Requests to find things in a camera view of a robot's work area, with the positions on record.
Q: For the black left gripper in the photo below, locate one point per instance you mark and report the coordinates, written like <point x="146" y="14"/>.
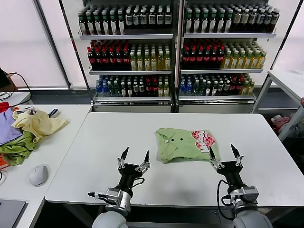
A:
<point x="130" y="174"/>

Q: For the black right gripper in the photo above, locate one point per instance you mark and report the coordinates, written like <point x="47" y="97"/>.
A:
<point x="232" y="172"/>

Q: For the light green T-shirt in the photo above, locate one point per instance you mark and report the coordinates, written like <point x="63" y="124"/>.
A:
<point x="180" y="147"/>

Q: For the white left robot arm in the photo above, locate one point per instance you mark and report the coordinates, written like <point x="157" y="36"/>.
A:
<point x="111" y="218"/>

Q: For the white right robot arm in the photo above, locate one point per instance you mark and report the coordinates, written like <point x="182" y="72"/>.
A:
<point x="251" y="218"/>

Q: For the pink white clothes pile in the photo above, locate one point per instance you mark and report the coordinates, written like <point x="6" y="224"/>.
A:
<point x="280" y="120"/>

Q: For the person's bare hand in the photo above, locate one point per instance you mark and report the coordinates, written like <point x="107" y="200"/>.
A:
<point x="302" y="102"/>

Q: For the small white cap dark bottle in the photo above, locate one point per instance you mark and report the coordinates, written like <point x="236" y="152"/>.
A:
<point x="227" y="88"/>
<point x="130" y="89"/>
<point x="142" y="89"/>
<point x="221" y="88"/>
<point x="136" y="89"/>
<point x="124" y="89"/>
<point x="215" y="88"/>
<point x="209" y="88"/>

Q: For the small red cap bottle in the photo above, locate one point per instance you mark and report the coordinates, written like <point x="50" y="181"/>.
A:
<point x="234" y="88"/>
<point x="149" y="89"/>
<point x="155" y="89"/>
<point x="240" y="88"/>

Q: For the small yellow drink bottle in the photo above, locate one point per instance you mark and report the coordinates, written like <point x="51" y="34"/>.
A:
<point x="245" y="89"/>
<point x="251" y="89"/>
<point x="161" y="89"/>
<point x="167" y="89"/>

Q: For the small green tinted bottle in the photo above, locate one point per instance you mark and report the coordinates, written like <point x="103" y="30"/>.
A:
<point x="111" y="89"/>
<point x="196" y="88"/>
<point x="117" y="89"/>
<point x="203" y="88"/>

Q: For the small blue drink bottle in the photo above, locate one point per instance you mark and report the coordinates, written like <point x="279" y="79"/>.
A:
<point x="105" y="89"/>
<point x="99" y="89"/>
<point x="190" y="88"/>
<point x="183" y="88"/>

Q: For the white side table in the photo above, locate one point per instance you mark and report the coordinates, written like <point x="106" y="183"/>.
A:
<point x="270" y="80"/>

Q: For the navy white striped garment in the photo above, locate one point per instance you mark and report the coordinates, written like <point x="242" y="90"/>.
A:
<point x="54" y="112"/>

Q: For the white computer mouse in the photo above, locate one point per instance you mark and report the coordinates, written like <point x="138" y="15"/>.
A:
<point x="38" y="175"/>

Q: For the yellow juice bottle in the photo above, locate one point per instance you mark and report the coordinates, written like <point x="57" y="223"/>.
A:
<point x="228" y="61"/>
<point x="235" y="61"/>
<point x="147" y="63"/>
<point x="242" y="61"/>
<point x="133" y="63"/>
<point x="263" y="61"/>
<point x="249" y="61"/>
<point x="154" y="63"/>
<point x="161" y="63"/>
<point x="256" y="61"/>
<point x="140" y="63"/>
<point x="168" y="63"/>

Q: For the pale yellow shirt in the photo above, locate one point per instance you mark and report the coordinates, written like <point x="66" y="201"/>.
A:
<point x="41" y="126"/>

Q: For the red cap cola bottle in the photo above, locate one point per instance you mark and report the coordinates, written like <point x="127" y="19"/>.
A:
<point x="207" y="57"/>
<point x="214" y="57"/>
<point x="112" y="59"/>
<point x="221" y="57"/>
<point x="185" y="57"/>
<point x="192" y="57"/>
<point x="105" y="59"/>
<point x="91" y="59"/>
<point x="200" y="57"/>
<point x="126" y="59"/>
<point x="98" y="59"/>
<point x="119" y="59"/>

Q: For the olive green garment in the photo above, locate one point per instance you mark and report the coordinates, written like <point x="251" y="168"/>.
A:
<point x="17" y="149"/>

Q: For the metal drinks shelf rack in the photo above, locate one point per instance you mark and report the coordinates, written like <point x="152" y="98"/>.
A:
<point x="127" y="36"/>
<point x="230" y="35"/>

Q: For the purple garment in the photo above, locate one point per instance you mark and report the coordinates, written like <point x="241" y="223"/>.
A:
<point x="7" y="128"/>

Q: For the orange box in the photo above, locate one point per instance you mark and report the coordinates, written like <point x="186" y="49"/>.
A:
<point x="2" y="164"/>

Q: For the grey laptop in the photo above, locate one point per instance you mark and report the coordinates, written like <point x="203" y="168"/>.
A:
<point x="10" y="212"/>

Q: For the green cap tea bottle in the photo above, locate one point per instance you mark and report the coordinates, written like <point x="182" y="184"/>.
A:
<point x="90" y="26"/>
<point x="213" y="25"/>
<point x="205" y="25"/>
<point x="82" y="26"/>
<point x="98" y="26"/>
<point x="197" y="25"/>
<point x="113" y="26"/>
<point x="221" y="25"/>
<point x="121" y="26"/>
<point x="189" y="25"/>
<point x="105" y="26"/>
<point x="229" y="25"/>

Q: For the dark bottle beige label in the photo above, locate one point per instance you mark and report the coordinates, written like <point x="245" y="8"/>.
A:
<point x="276" y="20"/>
<point x="261" y="20"/>
<point x="252" y="20"/>
<point x="237" y="20"/>
<point x="268" y="20"/>
<point x="244" y="20"/>

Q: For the red garment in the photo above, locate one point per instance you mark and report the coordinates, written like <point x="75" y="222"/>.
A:
<point x="3" y="107"/>

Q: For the black bottle white label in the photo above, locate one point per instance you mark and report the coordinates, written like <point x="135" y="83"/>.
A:
<point x="160" y="20"/>
<point x="136" y="20"/>
<point x="152" y="20"/>
<point x="129" y="20"/>
<point x="144" y="20"/>
<point x="168" y="20"/>

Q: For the brown cardboard box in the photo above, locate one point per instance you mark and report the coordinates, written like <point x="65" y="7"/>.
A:
<point x="11" y="82"/>

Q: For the black monitor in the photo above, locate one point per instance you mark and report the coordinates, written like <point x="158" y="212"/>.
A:
<point x="3" y="79"/>

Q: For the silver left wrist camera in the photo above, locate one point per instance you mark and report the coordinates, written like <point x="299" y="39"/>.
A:
<point x="114" y="195"/>

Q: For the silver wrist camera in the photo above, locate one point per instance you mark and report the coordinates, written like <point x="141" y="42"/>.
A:
<point x="249" y="194"/>
<point x="114" y="195"/>

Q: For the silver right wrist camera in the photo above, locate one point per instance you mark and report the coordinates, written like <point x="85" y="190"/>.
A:
<point x="249" y="194"/>

